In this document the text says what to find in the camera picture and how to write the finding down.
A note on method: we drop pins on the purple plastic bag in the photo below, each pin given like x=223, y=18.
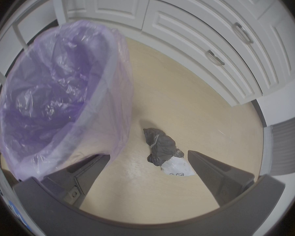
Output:
x=51, y=95

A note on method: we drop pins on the white wardrobe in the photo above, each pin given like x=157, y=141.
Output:
x=186, y=21

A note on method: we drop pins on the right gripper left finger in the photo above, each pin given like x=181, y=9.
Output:
x=83, y=181

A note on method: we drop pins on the grey curtain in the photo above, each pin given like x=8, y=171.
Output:
x=287, y=146

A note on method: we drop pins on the black plastic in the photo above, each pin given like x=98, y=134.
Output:
x=162, y=146

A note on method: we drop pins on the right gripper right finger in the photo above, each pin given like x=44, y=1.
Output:
x=211, y=178

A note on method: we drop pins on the white trash bin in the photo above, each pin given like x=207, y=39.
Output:
x=105, y=131

